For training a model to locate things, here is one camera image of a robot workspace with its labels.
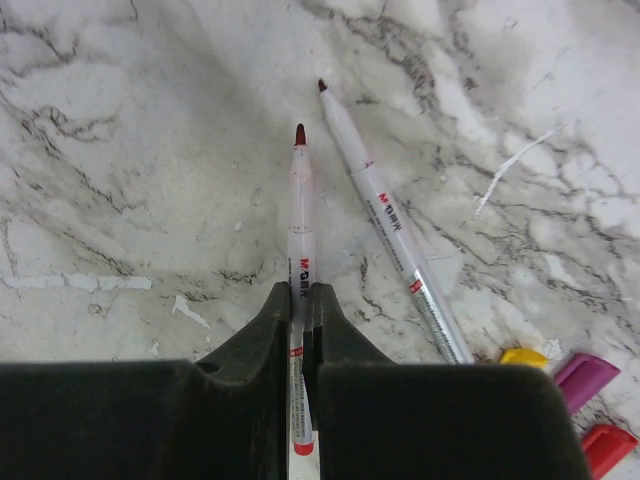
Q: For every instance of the purple pen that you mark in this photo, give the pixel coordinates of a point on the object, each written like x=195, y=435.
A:
x=394, y=231

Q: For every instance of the red pen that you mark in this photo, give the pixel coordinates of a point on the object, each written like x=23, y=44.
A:
x=301, y=256

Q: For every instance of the yellow pen cap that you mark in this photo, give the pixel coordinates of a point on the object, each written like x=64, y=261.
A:
x=523, y=356

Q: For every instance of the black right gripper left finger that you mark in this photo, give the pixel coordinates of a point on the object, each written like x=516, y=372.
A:
x=224, y=416

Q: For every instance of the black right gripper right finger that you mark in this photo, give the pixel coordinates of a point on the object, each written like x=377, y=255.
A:
x=378, y=419

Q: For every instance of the red pen cap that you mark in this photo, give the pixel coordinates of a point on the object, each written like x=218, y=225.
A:
x=605, y=446

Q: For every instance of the purple pen cap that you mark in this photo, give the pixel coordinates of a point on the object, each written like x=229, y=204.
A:
x=583, y=377

